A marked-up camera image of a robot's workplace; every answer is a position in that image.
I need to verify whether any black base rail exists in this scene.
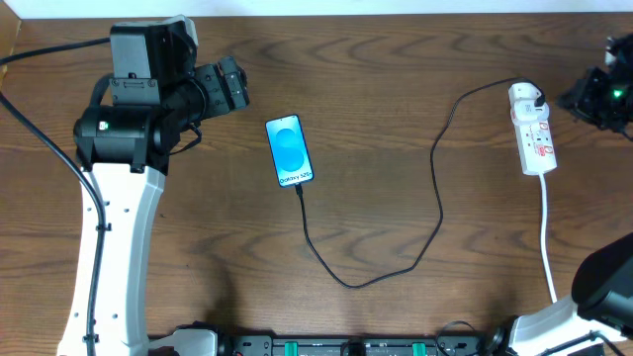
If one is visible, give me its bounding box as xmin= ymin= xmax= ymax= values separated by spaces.
xmin=167 ymin=333 xmax=606 ymax=356

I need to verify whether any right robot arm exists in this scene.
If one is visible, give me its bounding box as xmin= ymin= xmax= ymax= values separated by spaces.
xmin=482 ymin=36 xmax=632 ymax=355

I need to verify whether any black USB charging cable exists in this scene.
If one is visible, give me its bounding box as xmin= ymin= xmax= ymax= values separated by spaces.
xmin=294 ymin=76 xmax=547 ymax=290

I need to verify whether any white USB charger plug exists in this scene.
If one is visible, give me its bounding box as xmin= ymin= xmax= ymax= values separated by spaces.
xmin=508 ymin=82 xmax=550 ymax=127

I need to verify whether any blue Galaxy smartphone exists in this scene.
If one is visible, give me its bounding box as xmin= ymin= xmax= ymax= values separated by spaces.
xmin=265 ymin=114 xmax=315 ymax=188

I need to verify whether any white power strip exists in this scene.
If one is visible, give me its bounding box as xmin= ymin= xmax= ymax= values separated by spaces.
xmin=514 ymin=120 xmax=558 ymax=176

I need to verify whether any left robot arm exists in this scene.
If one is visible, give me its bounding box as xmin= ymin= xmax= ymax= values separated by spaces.
xmin=57 ymin=15 xmax=249 ymax=355

